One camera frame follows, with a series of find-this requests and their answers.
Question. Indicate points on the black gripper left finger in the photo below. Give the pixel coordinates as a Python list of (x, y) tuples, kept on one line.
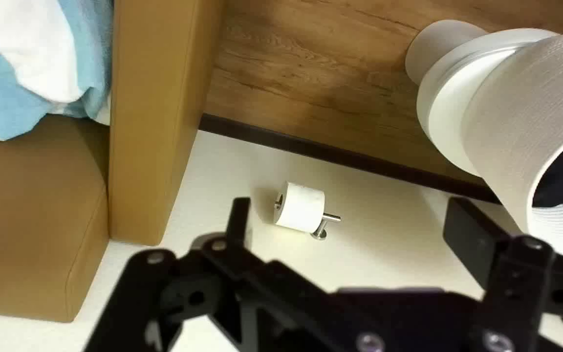
[(250, 302)]

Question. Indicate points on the white toilet paper roll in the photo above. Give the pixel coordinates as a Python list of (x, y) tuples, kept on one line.
[(300, 208)]

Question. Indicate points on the white laundry hamper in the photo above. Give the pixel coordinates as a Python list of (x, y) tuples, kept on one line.
[(494, 106)]

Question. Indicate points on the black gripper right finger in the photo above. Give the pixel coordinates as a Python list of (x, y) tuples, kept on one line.
[(521, 278)]

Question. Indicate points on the blue and white towel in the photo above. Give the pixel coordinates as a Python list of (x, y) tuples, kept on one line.
[(56, 57)]

